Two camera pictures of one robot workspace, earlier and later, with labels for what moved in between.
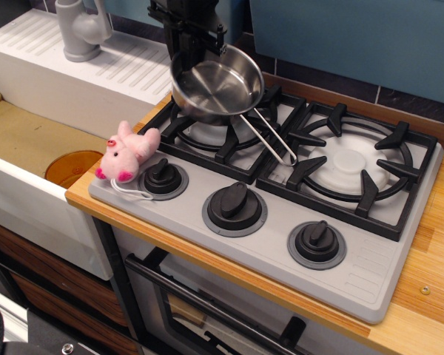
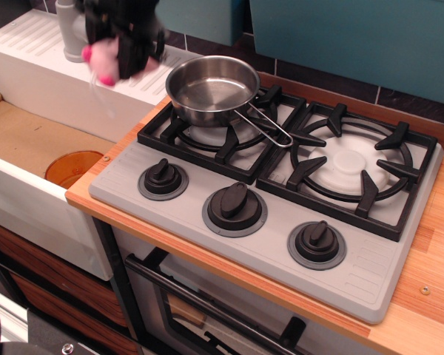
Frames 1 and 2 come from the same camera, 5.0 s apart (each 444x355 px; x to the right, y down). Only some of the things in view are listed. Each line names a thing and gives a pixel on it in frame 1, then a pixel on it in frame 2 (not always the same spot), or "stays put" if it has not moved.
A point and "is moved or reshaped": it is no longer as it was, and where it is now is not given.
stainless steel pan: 221,89 is moved or reshaped
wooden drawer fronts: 66,277 stays put
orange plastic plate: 69,168 stays put
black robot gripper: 190,28 -> 137,24
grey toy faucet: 82,33 stays put
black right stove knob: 317,245 stays put
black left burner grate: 242,148 stays put
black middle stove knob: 234,211 stays put
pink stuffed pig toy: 124,152 -> 103,58
